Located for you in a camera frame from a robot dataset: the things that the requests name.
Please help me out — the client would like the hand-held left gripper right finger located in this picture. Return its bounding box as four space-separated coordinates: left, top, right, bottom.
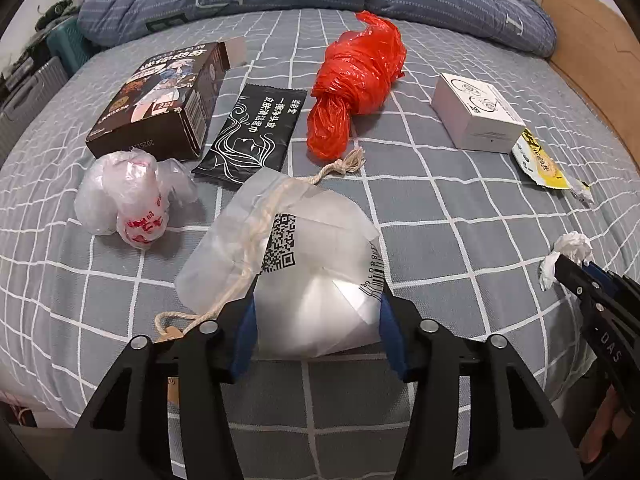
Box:
377 290 586 480

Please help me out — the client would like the grey checked bedsheet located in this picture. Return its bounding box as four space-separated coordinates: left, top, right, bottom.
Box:
0 7 640 431

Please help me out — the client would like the grey suitcase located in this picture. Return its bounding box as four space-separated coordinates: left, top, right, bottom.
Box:
0 55 68 151

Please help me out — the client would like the brown printed cardboard box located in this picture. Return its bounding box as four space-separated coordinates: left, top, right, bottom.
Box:
85 37 248 161

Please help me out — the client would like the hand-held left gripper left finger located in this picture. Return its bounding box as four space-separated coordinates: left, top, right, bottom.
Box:
65 287 261 480

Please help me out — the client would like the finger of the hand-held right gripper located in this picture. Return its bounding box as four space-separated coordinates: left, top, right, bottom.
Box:
584 261 640 306
553 255 618 323

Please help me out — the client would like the wooden bed frame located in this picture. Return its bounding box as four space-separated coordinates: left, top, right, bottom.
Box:
542 0 640 126

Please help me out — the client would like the yellow snack wrapper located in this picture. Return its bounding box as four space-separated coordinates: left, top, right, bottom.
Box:
510 127 573 191

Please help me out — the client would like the white red-printed plastic bag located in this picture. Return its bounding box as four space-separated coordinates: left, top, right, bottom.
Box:
74 152 198 251

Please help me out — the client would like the white tissue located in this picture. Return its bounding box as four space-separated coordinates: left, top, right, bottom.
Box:
539 231 596 291

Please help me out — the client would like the small white cardboard box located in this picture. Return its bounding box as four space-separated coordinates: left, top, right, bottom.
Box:
432 72 527 152

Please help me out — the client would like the black wet wipe packet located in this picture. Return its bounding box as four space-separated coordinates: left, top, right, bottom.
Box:
192 82 308 191

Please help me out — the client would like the person's right hand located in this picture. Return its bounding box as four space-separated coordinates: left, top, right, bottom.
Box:
580 389 628 466

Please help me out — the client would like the small crumpled foil scrap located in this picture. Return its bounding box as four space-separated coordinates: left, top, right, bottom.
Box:
570 180 596 206

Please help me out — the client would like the white paper drawstring bag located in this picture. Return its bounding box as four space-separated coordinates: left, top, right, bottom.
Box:
154 149 386 361

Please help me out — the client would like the red plastic bag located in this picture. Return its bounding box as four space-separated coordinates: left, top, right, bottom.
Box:
306 10 407 161

